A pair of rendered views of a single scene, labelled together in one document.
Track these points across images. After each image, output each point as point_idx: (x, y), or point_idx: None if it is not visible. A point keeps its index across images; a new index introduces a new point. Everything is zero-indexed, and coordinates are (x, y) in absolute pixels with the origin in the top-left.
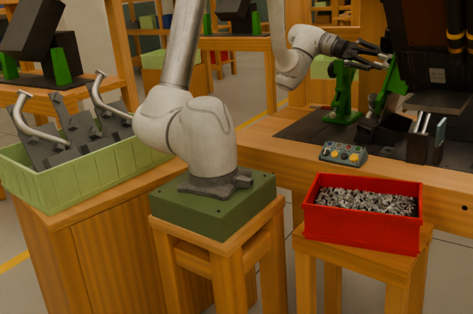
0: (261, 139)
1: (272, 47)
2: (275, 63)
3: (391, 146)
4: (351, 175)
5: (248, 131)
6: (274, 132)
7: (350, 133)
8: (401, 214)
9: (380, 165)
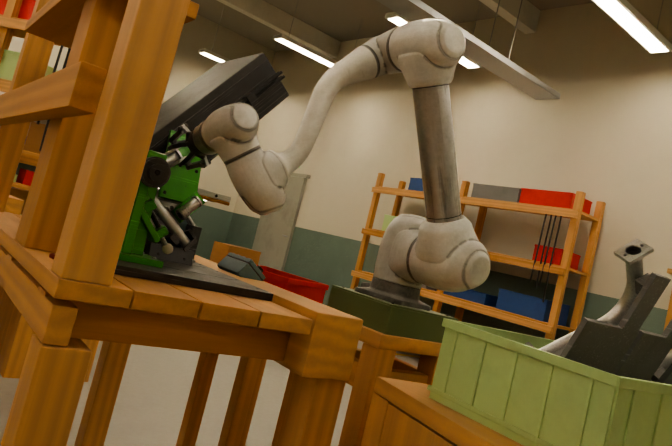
0: (293, 298)
1: (309, 152)
2: (288, 174)
3: None
4: (265, 271)
5: (287, 313)
6: (251, 300)
7: (172, 263)
8: None
9: (217, 266)
